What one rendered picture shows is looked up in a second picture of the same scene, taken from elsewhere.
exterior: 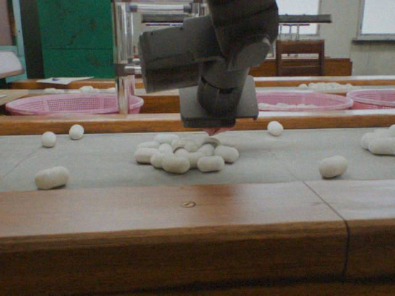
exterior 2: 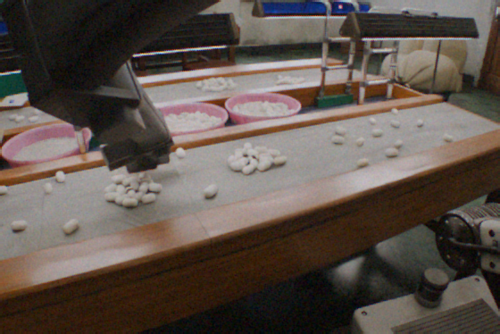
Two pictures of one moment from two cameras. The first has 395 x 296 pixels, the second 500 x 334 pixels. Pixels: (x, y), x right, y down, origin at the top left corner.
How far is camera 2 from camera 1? 0.38 m
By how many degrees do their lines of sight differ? 24
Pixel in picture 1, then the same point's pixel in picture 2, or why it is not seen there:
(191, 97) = not seen: hidden behind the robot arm
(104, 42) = not seen: hidden behind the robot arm
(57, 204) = (89, 251)
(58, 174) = (74, 224)
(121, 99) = (80, 145)
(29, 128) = (29, 178)
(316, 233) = (199, 246)
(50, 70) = not seen: outside the picture
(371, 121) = (237, 137)
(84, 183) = (87, 224)
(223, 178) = (156, 207)
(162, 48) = (116, 154)
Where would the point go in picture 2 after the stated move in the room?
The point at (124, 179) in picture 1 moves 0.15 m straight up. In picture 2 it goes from (105, 217) to (92, 153)
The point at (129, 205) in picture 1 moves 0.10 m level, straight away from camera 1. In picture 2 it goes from (121, 246) to (109, 216)
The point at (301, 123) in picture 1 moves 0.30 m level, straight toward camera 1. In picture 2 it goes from (195, 144) to (193, 204)
